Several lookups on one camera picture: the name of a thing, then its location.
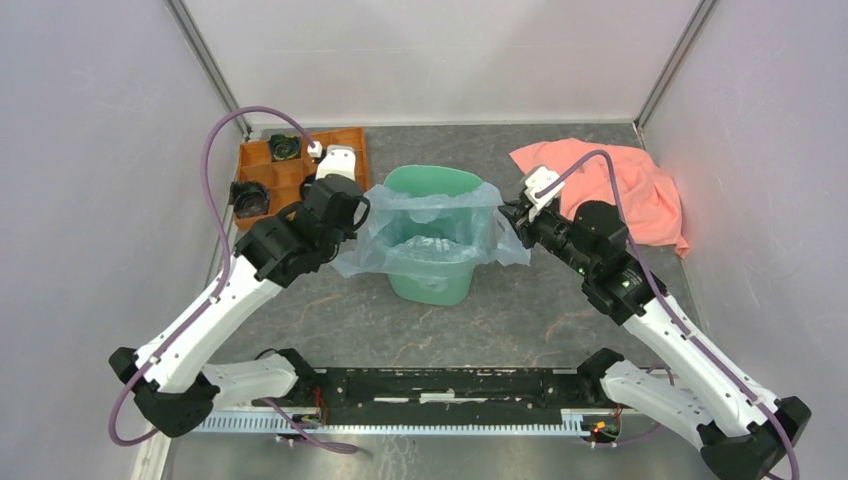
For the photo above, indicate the aluminium corner post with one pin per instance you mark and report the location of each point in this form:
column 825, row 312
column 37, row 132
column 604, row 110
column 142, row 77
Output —
column 675, row 61
column 203, row 54

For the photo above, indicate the left aluminium corner post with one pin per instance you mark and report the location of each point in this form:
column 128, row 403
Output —
column 203, row 54

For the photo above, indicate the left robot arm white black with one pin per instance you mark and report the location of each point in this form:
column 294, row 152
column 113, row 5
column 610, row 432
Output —
column 171, row 378

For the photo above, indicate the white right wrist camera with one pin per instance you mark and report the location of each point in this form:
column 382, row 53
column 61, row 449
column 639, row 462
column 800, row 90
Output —
column 541, row 186

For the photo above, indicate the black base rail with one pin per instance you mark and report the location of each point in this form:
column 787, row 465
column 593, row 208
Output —
column 467, row 400

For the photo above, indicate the black coil with yellow-green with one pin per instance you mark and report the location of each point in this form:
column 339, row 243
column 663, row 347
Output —
column 284, row 147

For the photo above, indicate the orange compartment tray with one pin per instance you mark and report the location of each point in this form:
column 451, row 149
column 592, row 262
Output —
column 283, row 178

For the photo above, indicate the right aluminium corner post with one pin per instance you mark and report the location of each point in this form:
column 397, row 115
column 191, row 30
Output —
column 675, row 61

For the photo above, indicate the light blue plastic trash bag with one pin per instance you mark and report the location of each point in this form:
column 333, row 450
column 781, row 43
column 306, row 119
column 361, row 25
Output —
column 436, row 235

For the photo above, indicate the black coil at tray corner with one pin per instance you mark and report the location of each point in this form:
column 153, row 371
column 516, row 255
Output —
column 249, row 199

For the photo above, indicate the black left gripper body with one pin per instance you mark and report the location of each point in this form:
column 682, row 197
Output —
column 347, row 233

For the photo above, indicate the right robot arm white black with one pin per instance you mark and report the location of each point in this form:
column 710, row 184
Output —
column 741, row 429

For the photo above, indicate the green plastic trash bin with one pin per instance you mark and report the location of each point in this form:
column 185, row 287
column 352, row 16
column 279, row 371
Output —
column 426, row 180

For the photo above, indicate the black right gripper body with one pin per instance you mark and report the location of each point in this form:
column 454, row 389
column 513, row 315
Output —
column 550, row 228

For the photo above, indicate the pink cloth towel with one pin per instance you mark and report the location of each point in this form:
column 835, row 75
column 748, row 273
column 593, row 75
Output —
column 651, row 203

